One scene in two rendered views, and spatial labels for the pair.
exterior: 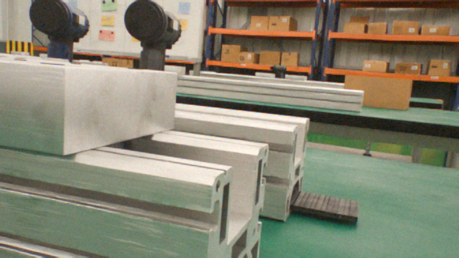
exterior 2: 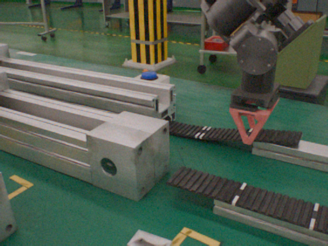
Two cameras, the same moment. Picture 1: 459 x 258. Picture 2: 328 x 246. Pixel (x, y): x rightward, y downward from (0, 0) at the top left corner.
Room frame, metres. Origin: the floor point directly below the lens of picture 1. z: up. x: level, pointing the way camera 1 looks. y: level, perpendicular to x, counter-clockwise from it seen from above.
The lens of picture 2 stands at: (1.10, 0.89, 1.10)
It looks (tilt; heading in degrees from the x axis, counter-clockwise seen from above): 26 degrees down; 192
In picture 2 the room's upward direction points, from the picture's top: 1 degrees counter-clockwise
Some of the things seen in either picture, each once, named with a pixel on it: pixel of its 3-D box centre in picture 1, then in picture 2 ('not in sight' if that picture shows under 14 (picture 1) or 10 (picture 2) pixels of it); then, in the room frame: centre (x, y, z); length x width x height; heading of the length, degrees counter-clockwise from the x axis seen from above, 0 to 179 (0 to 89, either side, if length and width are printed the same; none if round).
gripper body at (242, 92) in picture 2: not in sight; (258, 78); (0.52, 0.93, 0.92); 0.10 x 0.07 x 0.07; 162
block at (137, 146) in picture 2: not in sight; (134, 150); (0.64, 0.74, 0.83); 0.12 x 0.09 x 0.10; 162
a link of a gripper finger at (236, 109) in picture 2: not in sight; (252, 118); (0.53, 0.93, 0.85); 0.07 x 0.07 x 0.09; 72
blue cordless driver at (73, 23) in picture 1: (67, 67); not in sight; (0.75, 0.30, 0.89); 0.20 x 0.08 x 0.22; 5
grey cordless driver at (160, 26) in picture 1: (158, 76); not in sight; (0.69, 0.13, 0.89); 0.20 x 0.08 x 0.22; 176
